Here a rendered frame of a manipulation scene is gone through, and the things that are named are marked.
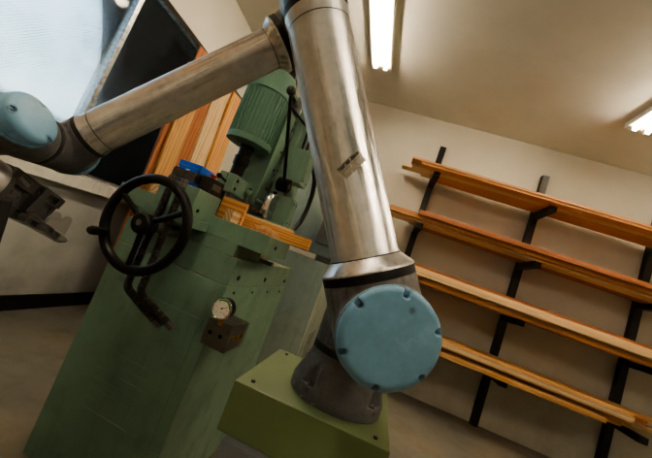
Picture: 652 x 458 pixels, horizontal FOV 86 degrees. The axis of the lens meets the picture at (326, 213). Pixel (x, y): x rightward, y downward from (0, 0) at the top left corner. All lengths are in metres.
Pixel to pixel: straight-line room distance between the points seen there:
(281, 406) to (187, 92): 0.61
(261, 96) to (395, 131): 2.68
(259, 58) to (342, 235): 0.43
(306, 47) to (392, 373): 0.50
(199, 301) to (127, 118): 0.60
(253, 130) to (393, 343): 1.00
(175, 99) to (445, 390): 3.40
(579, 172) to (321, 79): 3.75
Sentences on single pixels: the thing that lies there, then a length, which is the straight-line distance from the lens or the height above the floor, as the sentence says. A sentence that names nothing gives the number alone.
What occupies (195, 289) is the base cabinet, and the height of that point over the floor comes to 0.66.
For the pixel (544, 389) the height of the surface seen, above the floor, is 0.55.
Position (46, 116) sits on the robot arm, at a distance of 0.78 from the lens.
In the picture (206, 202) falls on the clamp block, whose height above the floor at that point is 0.93.
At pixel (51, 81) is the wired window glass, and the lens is 2.49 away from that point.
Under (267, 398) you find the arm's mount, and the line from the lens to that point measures 0.69.
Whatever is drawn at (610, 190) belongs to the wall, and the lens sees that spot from 4.27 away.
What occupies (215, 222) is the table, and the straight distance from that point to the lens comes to 1.17.
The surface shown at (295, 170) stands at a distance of 1.48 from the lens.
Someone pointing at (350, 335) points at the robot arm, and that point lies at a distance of 0.49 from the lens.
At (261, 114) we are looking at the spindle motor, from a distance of 1.35.
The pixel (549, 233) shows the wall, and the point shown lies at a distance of 3.93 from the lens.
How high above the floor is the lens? 0.89
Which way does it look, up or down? 7 degrees up
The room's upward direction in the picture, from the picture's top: 21 degrees clockwise
